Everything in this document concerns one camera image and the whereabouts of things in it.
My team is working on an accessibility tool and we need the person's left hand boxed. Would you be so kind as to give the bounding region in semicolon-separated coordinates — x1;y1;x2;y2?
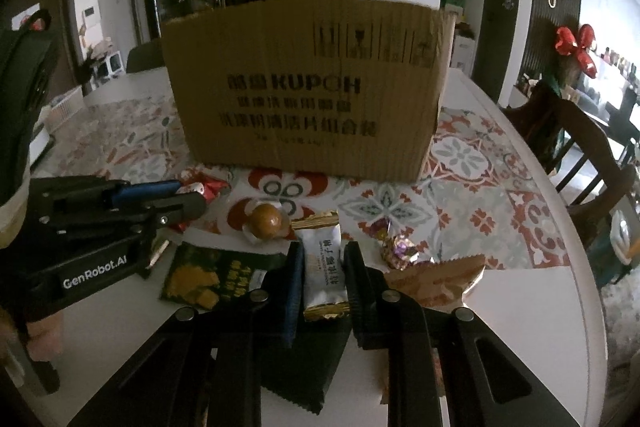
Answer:
25;309;65;363

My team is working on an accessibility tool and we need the white drawer unit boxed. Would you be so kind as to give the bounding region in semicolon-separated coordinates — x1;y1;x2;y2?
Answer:
450;38;475;75

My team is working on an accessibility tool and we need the red balloon flower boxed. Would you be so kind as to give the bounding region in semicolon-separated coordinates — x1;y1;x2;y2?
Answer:
555;24;598;78

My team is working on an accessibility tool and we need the brown cardboard box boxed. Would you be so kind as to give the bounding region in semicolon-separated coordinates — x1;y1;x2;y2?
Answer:
161;0;457;184

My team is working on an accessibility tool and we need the dark door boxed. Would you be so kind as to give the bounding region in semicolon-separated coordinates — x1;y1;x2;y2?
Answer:
472;0;522;104

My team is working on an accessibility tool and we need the white toy shelf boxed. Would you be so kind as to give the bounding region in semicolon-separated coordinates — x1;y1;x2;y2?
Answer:
75;42;126;88

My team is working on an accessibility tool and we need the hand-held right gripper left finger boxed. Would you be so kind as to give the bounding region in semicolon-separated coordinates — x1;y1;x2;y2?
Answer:
82;242;307;427

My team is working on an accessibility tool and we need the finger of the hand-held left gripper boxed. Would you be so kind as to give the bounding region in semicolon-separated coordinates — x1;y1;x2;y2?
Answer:
32;176;183;214
42;193;208;240

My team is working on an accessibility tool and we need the white table cover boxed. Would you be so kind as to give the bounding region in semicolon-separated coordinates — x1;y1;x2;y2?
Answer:
30;67;608;427

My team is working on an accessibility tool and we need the dark upholstered chair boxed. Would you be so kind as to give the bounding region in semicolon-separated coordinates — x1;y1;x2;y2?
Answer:
125;39;166;74

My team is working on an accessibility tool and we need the round brown wrapped candy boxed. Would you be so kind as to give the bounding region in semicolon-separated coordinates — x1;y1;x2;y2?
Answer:
243;202;296;244

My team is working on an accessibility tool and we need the dark green snack packet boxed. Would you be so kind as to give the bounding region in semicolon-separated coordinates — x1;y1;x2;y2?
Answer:
260;322;351;403

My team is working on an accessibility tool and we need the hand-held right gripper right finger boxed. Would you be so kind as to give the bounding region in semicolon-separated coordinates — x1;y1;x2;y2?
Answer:
341;242;581;427

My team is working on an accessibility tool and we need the white gold candy packet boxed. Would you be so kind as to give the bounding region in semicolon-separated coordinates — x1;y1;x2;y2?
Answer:
291;210;351;323

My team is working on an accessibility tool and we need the brown stick snack packet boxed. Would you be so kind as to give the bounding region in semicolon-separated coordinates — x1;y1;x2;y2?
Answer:
135;237;171;280

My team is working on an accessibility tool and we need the purple gold wrapped candy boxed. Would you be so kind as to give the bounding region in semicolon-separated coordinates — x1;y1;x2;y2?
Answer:
372;222;436;270

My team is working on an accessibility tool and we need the red candy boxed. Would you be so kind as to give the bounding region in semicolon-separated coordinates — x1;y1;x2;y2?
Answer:
172;179;231;233

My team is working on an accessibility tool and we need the tan snack packet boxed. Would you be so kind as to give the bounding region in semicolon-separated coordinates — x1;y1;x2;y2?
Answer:
382;254;487;310

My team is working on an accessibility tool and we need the wooden chair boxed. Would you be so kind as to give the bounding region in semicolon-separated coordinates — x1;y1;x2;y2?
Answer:
502;79;638;288

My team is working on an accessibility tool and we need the patterned tablecloth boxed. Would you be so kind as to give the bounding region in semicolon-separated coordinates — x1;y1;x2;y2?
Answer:
47;99;571;269

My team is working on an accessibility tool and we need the green yellow snack packet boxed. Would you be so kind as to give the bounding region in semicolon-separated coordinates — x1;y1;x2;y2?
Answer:
159;241;281;310

